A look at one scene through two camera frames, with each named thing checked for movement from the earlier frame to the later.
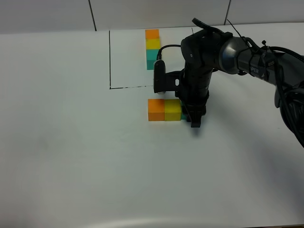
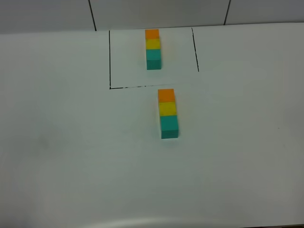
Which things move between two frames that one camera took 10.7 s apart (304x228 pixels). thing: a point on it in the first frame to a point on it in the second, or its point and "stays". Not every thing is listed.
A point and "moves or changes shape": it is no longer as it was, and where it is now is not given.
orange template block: (152, 33) stays
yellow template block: (154, 43) stays
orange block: (156, 111) to (166, 95)
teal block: (184, 113) to (169, 128)
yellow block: (173, 109) moves or changes shape
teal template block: (151, 57) stays
